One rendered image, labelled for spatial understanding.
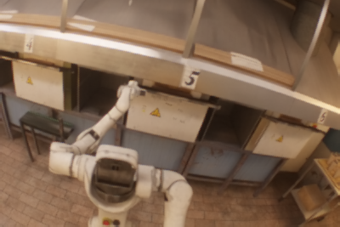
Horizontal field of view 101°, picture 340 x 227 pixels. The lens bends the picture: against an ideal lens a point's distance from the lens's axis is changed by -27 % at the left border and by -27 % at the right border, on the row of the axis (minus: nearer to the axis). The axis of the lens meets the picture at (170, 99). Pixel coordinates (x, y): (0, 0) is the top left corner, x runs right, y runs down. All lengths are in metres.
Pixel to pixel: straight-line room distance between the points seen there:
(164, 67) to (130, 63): 0.21
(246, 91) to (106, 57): 0.94
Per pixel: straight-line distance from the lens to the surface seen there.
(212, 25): 1.54
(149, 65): 1.20
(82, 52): 1.31
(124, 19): 1.40
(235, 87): 1.30
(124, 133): 1.99
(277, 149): 2.08
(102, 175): 0.59
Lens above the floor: 2.00
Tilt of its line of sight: 28 degrees down
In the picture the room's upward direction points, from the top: 16 degrees clockwise
